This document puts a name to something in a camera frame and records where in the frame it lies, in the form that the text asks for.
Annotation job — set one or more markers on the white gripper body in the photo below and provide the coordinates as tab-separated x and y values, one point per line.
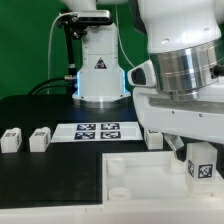
202	120

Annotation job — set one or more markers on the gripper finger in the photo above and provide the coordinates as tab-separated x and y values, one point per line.
176	144

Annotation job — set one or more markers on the white square table top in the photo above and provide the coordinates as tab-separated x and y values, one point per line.
151	175

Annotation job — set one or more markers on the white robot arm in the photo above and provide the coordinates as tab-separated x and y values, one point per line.
179	90

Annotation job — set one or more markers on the white sheet with fiducial tags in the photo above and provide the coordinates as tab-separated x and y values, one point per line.
90	132

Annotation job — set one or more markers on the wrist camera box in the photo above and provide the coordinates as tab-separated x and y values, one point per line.
142	75

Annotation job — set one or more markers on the silver depth camera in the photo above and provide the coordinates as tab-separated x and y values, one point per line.
94	18

